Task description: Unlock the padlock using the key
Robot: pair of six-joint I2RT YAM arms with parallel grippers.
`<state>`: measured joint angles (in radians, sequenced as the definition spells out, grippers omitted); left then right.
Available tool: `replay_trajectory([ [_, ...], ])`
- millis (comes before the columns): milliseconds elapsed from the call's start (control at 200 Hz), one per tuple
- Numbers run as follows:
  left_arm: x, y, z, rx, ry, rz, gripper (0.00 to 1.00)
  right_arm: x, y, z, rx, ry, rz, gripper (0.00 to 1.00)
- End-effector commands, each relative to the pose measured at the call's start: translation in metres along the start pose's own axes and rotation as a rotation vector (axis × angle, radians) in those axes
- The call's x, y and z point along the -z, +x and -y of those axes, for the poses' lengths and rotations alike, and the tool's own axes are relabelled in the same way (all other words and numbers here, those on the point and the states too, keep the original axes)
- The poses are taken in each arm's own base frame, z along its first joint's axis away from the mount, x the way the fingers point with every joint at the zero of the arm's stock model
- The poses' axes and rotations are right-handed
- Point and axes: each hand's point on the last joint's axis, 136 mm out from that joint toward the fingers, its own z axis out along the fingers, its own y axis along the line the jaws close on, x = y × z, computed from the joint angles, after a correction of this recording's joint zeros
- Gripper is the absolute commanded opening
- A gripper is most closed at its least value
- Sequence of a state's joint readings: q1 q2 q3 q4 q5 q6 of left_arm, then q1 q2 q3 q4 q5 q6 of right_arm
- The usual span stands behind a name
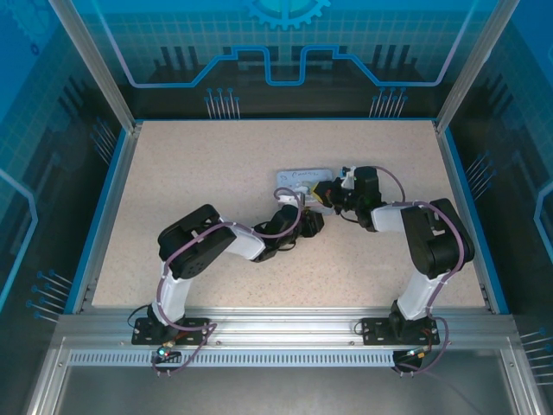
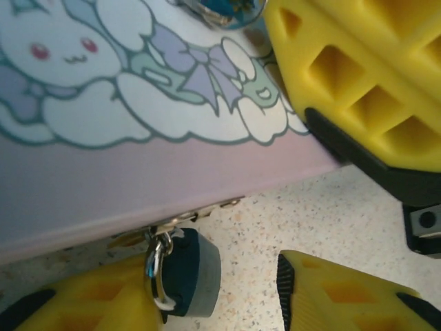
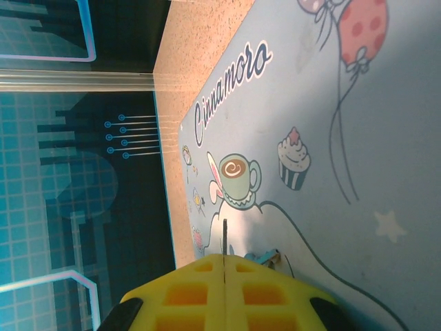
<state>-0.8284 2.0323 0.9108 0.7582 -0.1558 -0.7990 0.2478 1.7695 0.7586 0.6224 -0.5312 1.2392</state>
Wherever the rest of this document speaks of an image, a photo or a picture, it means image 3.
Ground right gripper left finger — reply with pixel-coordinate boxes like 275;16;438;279
99;253;225;331

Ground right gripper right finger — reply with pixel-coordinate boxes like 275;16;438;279
223;254;349;331

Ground light blue cartoon tin box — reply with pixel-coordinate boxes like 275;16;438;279
178;0;441;331

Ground aluminium frame post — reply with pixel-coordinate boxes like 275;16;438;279
0;68;158;94

